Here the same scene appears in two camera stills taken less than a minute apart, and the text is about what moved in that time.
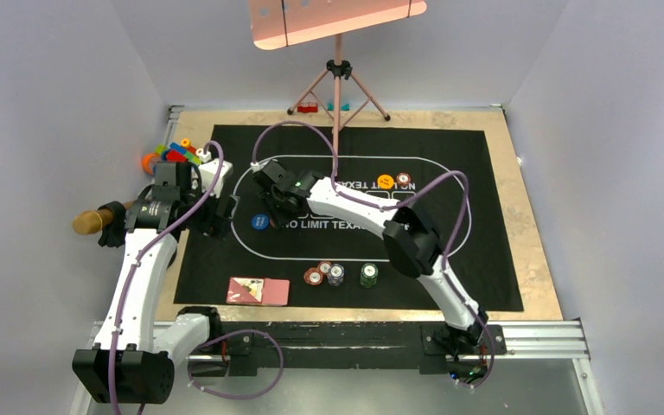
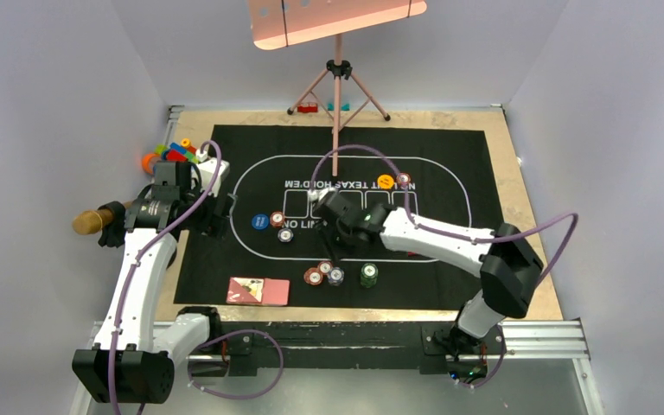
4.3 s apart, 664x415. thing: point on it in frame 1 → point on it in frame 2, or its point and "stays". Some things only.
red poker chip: (324, 267) stays
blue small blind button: (259, 221) stays
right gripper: (279, 216) → (327, 225)
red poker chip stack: (313, 276) stays
